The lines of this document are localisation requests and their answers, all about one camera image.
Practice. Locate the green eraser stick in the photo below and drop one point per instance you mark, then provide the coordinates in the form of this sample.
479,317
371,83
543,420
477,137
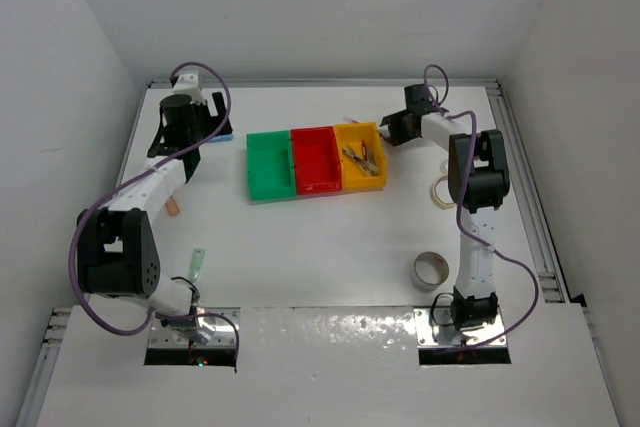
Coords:
196,264

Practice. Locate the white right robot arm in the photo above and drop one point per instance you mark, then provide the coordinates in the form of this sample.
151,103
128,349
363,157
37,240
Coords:
478,182

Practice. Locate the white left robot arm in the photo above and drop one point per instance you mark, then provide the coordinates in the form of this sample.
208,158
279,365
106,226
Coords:
113,252

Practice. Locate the yellow highlighter pen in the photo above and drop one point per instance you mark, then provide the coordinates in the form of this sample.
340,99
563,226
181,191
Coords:
371,171

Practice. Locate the orange eraser stick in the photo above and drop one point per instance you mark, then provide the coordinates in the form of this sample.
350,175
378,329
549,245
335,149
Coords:
172,207

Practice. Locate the wide clear tape roll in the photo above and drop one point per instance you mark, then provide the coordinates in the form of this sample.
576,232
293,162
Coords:
429,271

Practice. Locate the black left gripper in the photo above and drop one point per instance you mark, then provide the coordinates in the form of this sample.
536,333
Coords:
212,121

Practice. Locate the green plastic bin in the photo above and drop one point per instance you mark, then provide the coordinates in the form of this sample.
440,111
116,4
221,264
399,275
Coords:
270,166

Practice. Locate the metal base plate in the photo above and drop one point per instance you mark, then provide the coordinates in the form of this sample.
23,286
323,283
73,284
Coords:
214,330
431,336

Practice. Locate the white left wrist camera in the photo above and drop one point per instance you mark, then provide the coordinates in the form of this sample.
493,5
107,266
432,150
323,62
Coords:
188,84

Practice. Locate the yellow plastic bin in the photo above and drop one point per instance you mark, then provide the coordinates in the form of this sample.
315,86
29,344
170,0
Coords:
349,136

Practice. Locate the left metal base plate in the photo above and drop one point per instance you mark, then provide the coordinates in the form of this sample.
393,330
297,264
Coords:
214,330

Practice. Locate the red plastic bin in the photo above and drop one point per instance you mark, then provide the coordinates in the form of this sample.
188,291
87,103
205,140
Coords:
317,164

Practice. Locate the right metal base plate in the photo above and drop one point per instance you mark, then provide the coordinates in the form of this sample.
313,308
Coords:
431,336

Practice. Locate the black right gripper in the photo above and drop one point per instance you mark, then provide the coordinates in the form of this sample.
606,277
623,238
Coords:
393,122

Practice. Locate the aluminium frame rail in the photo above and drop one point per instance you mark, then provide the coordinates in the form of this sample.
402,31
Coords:
540,241

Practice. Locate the blue eraser stick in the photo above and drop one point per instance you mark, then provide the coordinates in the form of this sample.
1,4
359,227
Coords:
222,138

